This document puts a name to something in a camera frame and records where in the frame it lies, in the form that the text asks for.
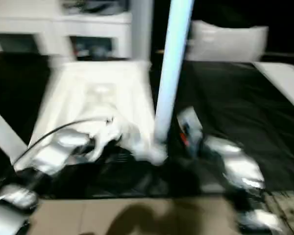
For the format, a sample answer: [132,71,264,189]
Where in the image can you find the white plastic table top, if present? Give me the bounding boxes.
[14,60,168,171]

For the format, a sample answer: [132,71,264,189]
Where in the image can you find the black table mat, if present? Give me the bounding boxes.
[0,51,294,199]

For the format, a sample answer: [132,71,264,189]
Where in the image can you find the grey cushion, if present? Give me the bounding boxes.
[185,20,269,62]

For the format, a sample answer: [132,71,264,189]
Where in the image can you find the dark items on cabinet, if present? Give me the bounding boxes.
[63,0,130,14]

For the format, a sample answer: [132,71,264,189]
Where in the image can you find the white glass-door cabinet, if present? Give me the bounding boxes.
[0,0,134,60]

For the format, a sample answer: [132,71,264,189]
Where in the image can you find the white flat board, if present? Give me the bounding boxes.
[253,62,294,116]

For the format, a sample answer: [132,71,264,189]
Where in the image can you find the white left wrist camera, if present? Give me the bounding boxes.
[94,117,141,158]

